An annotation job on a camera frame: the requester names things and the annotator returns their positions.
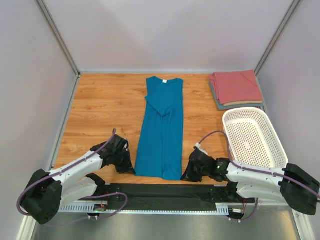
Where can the white perforated basket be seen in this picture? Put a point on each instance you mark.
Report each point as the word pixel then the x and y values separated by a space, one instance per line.
pixel 253 139

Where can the right aluminium frame post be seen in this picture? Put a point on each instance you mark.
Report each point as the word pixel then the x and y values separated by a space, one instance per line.
pixel 277 34

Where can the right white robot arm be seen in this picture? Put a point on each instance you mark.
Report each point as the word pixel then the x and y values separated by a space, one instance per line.
pixel 290 184

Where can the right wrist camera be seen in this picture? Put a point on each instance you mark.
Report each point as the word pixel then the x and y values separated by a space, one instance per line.
pixel 198 146

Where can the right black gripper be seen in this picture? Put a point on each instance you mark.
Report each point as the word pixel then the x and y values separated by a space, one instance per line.
pixel 191 170

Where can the blue t shirt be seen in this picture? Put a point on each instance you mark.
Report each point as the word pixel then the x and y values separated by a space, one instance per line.
pixel 160 147

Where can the left aluminium frame post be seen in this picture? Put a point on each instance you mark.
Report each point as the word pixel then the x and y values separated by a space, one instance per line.
pixel 57 35

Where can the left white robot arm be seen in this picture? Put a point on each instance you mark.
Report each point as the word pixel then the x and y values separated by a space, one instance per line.
pixel 49 191

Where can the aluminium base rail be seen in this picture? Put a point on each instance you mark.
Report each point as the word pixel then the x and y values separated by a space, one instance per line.
pixel 231 193

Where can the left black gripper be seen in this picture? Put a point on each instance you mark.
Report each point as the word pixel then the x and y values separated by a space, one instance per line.
pixel 123 163

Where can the aluminium frame post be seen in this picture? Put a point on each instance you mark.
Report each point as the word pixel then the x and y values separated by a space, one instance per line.
pixel 277 34
pixel 57 35

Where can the folded red t shirt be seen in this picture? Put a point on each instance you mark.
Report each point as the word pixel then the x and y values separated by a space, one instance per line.
pixel 235 86

